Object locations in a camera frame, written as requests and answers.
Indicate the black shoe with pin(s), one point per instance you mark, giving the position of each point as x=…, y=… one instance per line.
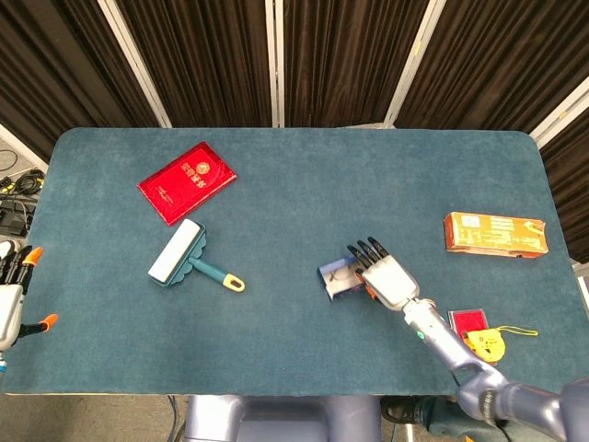
x=398, y=410

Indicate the teal table cloth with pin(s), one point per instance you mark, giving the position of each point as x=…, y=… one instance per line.
x=285, y=193

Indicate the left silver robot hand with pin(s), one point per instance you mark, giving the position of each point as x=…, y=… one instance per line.
x=9, y=308

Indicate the teal lint roller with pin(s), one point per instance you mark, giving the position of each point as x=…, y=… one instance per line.
x=177, y=251

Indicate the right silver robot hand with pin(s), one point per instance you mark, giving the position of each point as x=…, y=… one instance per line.
x=391, y=281

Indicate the right purple-grey robot arm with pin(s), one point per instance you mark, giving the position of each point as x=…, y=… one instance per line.
x=442, y=340

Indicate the wire-frame eyeglasses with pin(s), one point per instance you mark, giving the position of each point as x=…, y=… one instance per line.
x=340, y=275

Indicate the small red ink pad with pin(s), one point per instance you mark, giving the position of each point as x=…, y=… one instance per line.
x=467, y=319

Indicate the small blue-edged card pouch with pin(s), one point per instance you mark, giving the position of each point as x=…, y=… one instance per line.
x=332, y=268

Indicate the dark folding screen panel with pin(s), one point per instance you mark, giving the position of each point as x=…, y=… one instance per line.
x=55, y=64
x=202, y=60
x=570, y=184
x=497, y=64
x=349, y=60

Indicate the purple-grey robot torso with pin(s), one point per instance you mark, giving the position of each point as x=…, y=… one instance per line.
x=276, y=419

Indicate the black floor equipment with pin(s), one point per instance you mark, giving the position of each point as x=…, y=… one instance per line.
x=14, y=214

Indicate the orange cardboard box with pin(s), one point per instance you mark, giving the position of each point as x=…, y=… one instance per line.
x=494, y=232

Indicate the blue jeans leg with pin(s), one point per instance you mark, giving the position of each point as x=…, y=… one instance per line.
x=437, y=414

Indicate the red certificate booklet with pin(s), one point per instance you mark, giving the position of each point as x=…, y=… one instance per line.
x=184, y=184

